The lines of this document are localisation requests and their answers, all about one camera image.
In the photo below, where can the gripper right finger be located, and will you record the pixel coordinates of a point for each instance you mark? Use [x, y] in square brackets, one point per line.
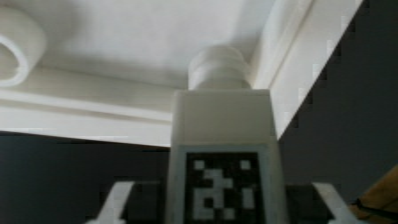
[343, 216]

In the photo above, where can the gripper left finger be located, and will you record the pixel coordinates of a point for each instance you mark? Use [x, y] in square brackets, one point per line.
[112, 208]

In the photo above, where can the white table leg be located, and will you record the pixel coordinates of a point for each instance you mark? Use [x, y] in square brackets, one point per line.
[224, 185]

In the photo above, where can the white square table top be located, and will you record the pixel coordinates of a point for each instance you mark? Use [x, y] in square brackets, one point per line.
[94, 56]

